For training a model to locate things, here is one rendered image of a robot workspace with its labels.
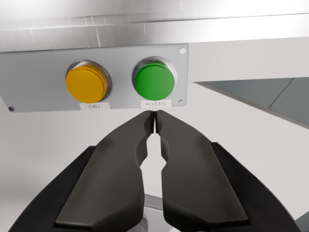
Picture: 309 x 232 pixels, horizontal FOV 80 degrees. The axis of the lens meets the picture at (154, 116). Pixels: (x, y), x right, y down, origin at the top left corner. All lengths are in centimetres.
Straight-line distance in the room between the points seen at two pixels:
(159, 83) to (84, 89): 8
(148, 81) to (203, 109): 17
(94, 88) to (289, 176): 46
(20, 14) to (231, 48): 26
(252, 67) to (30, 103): 31
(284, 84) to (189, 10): 132
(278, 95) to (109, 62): 138
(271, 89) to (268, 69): 111
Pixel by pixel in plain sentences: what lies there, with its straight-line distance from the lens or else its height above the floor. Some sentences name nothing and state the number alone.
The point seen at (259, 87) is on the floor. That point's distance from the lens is 141.
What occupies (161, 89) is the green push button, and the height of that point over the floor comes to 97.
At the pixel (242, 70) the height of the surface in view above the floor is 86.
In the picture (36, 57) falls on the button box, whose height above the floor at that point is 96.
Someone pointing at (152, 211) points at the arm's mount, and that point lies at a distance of 49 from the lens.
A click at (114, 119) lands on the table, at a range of 35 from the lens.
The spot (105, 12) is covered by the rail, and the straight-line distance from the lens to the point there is 19.
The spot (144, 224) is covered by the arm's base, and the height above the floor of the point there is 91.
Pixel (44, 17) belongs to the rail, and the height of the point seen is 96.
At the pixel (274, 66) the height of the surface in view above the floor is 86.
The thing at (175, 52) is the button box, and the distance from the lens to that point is 19.
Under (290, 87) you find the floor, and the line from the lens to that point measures 152.
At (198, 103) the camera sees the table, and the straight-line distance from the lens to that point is 33.
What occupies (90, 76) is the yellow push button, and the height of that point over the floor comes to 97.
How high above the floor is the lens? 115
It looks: 58 degrees down
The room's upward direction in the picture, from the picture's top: 178 degrees counter-clockwise
